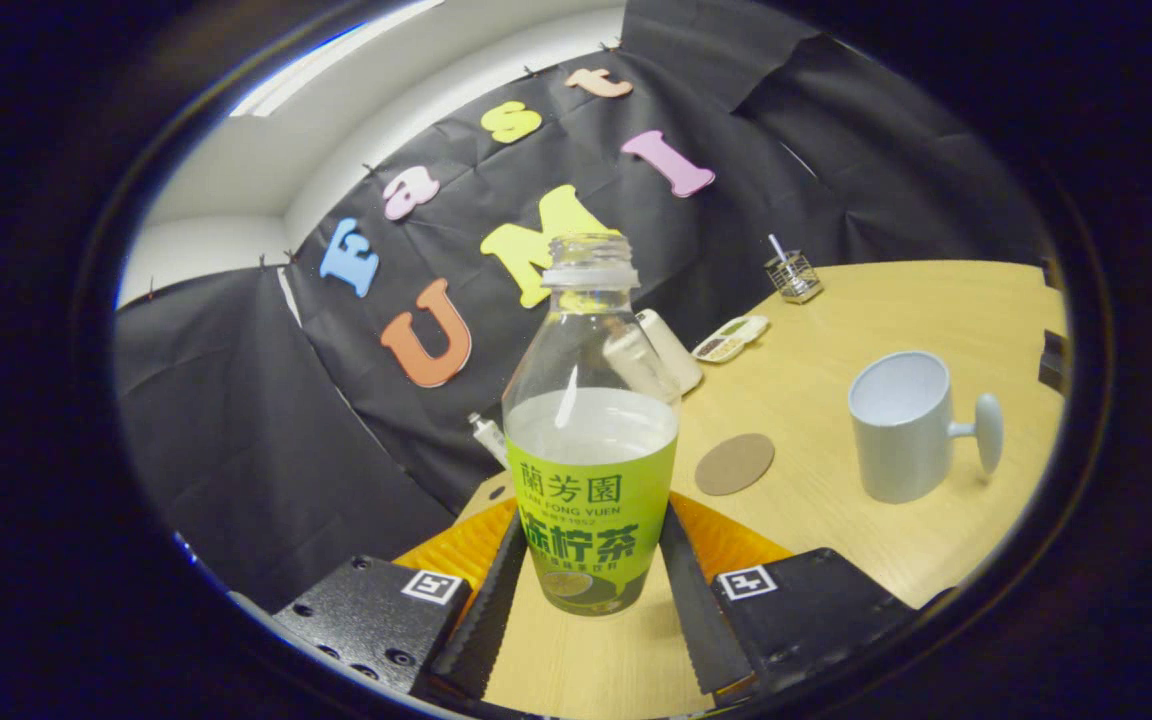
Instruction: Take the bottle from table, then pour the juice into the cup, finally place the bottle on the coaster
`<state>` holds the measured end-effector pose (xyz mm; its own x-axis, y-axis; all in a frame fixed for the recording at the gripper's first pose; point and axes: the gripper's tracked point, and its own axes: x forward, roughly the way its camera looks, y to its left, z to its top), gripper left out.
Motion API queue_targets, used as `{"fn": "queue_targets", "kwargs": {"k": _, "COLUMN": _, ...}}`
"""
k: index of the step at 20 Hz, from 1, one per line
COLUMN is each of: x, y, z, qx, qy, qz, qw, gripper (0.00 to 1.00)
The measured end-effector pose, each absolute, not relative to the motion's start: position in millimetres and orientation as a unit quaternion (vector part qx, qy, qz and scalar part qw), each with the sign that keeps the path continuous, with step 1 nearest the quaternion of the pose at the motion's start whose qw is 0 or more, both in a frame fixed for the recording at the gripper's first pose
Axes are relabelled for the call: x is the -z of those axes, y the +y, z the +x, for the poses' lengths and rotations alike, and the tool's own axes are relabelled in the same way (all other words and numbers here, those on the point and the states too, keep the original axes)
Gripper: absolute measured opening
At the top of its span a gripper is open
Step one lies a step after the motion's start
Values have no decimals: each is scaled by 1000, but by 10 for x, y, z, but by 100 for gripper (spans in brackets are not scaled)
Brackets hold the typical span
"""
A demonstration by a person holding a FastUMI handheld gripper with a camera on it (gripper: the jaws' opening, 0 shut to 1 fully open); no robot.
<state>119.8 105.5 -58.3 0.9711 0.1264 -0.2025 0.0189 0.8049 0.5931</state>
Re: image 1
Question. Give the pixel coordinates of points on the long ceiling light panel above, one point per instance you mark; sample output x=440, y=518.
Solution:
x=316, y=65

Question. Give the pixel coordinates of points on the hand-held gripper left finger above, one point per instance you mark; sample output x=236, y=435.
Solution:
x=491, y=620

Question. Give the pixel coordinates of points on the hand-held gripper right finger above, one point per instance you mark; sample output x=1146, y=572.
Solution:
x=701, y=620

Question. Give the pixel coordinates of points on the white toaster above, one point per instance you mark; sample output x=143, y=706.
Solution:
x=676, y=355

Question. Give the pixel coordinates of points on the round brown coaster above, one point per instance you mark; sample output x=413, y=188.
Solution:
x=734, y=464

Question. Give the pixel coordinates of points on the white straw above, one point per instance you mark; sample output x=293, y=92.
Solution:
x=778, y=247

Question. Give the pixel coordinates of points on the white rectangular tray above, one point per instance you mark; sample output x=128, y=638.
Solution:
x=731, y=338

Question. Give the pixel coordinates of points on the clear green label juice bottle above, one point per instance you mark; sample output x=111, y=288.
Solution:
x=591, y=500

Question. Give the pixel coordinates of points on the white capped drink bottle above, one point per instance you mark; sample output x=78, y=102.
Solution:
x=488, y=438

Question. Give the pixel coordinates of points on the black table clamp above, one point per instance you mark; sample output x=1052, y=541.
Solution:
x=1054, y=360

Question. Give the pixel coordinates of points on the pale blue cup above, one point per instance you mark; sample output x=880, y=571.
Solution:
x=901, y=450

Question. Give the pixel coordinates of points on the black backdrop cloth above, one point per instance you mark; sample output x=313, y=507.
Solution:
x=236, y=420

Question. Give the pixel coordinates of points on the wooden table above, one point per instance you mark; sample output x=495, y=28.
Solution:
x=886, y=300

